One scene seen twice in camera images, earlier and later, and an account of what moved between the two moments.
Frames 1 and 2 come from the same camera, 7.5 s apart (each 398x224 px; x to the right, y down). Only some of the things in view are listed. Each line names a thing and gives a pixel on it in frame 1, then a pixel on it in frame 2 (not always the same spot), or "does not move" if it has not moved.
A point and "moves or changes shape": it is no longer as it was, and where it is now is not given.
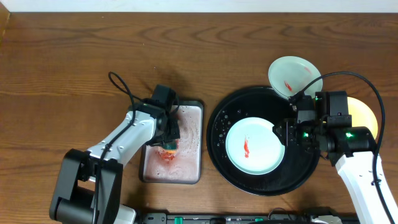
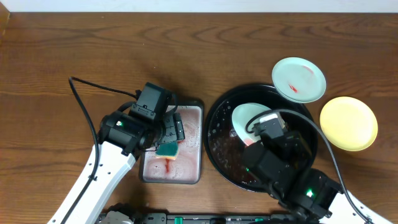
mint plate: [288, 74] does not move
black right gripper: [287, 128] → [294, 144]
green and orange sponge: [170, 147] moves or changes shape
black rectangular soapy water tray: [185, 165] does not move
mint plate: [252, 145] moves or changes shape
